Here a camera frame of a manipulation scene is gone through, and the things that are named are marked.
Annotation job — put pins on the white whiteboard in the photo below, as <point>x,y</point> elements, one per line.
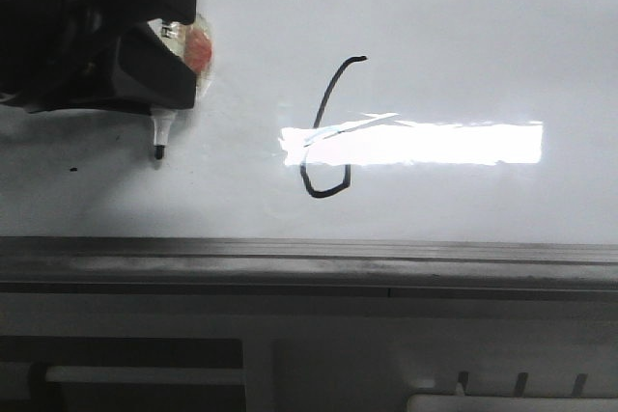
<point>458,120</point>

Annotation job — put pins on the black white whiteboard marker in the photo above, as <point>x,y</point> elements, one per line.
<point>161,127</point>

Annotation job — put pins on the grey aluminium whiteboard frame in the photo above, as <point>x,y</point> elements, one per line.
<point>308,267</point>

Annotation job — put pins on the red magnet taped to marker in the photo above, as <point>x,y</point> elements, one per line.
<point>193,45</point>

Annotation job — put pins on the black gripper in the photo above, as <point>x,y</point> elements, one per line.
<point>46,46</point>

